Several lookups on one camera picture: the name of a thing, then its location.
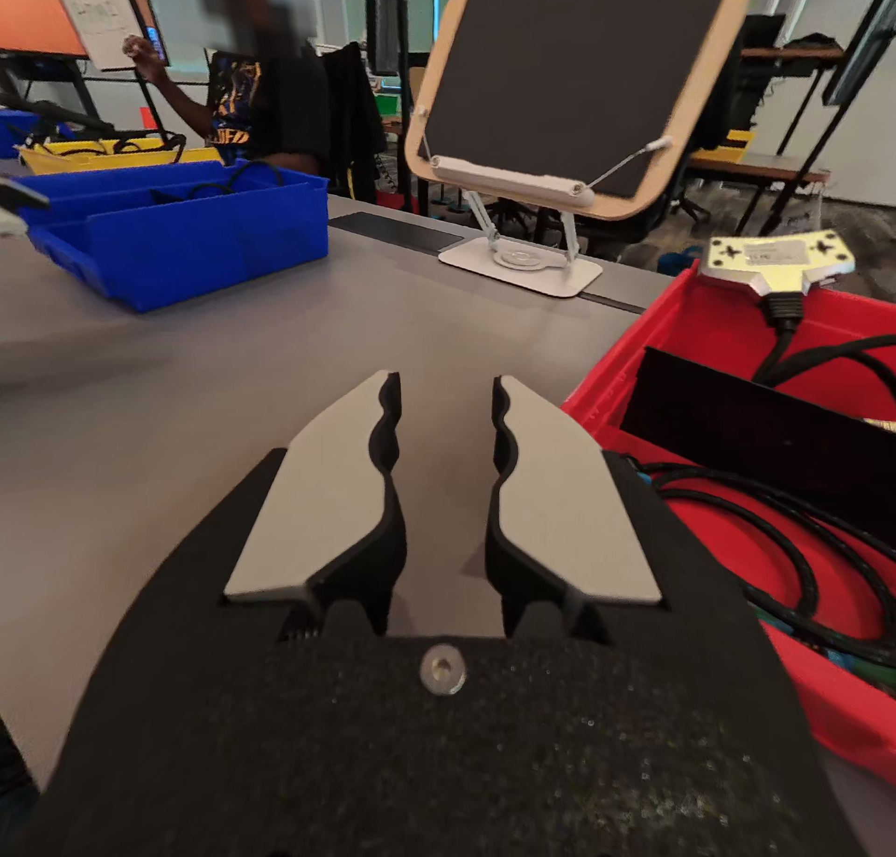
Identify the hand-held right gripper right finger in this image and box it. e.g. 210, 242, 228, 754
486, 375, 663, 641

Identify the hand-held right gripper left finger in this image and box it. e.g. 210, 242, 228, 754
224, 370, 407, 634

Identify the red plastic bin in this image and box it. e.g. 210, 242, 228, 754
563, 263, 896, 788

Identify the black braided cable green plug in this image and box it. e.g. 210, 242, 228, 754
628, 459, 896, 669

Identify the blue plastic bin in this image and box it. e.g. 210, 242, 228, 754
26, 158, 330, 312

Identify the black bin divider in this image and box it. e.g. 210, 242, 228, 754
621, 347, 896, 543

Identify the yellow plastic bin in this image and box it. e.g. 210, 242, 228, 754
21, 137, 225, 176

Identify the tablet stand with dark board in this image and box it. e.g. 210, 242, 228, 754
406, 0, 753, 224

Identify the white board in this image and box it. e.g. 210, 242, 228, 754
42, 0, 152, 71

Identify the white bar with wire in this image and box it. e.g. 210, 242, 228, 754
429, 137, 676, 211

